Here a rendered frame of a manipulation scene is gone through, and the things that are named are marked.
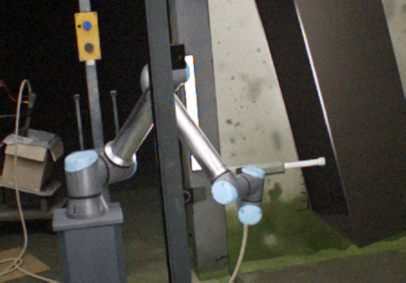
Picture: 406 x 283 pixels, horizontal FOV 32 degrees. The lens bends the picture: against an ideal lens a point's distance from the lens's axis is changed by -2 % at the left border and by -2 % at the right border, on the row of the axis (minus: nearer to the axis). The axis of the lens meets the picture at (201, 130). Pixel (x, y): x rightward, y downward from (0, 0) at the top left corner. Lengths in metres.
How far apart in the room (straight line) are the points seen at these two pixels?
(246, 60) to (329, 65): 1.11
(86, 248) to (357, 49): 1.42
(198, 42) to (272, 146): 0.71
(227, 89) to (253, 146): 0.35
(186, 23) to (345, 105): 1.25
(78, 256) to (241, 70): 1.42
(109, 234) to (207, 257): 1.05
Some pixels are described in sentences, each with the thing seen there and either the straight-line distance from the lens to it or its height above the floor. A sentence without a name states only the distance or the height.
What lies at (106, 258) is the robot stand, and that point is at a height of 0.47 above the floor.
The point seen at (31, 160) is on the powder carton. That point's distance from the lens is 5.23.
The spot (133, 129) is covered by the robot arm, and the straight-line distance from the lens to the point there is 3.05.
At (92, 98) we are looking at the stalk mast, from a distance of 3.99.
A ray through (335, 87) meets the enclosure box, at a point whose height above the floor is 1.14.
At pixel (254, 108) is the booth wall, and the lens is 3.91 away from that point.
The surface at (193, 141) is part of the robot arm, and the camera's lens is 2.65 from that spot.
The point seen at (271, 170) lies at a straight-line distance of 3.02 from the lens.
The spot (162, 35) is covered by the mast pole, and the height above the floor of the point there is 1.41.
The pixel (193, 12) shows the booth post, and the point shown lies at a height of 1.50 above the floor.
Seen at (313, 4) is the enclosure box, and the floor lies 1.48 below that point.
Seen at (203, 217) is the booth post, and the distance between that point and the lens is 3.96.
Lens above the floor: 1.44
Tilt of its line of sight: 9 degrees down
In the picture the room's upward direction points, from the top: 5 degrees counter-clockwise
